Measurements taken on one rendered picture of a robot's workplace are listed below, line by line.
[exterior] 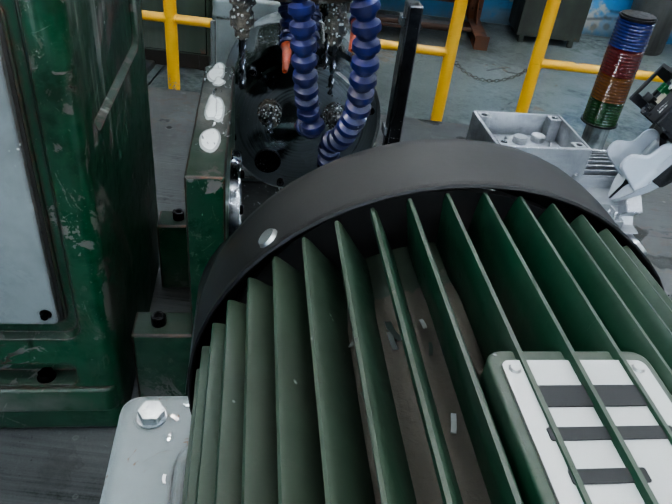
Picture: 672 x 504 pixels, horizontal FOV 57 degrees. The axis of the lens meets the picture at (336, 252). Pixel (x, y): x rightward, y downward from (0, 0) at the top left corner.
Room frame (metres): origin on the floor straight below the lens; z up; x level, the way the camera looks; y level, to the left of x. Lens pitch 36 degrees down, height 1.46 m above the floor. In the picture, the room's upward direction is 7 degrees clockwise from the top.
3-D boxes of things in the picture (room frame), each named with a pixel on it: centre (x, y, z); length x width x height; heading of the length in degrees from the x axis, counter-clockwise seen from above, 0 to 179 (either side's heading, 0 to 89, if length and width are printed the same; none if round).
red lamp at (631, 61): (1.08, -0.44, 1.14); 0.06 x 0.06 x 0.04
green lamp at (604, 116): (1.08, -0.44, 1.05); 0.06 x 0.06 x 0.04
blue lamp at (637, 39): (1.08, -0.44, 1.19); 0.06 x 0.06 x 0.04
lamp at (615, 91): (1.08, -0.44, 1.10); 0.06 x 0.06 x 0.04
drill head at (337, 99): (1.02, 0.10, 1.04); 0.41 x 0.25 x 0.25; 10
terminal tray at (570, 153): (0.73, -0.22, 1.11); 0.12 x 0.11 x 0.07; 101
